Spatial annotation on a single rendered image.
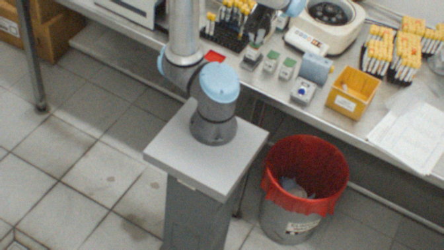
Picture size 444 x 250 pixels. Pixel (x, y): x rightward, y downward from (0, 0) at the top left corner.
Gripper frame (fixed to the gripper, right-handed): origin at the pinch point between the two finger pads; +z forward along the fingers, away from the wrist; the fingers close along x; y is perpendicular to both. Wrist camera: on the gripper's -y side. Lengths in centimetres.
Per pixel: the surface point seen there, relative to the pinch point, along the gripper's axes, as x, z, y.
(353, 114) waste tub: -41.4, 7.2, -3.1
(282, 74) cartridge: -12.9, 7.6, -0.3
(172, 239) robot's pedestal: -1, 68, -47
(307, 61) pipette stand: -19.2, 1.2, 4.2
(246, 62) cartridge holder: 0.7, 8.4, -1.9
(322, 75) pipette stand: -25.5, 4.2, 4.5
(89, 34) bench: 103, 70, 29
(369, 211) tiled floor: -64, 97, 33
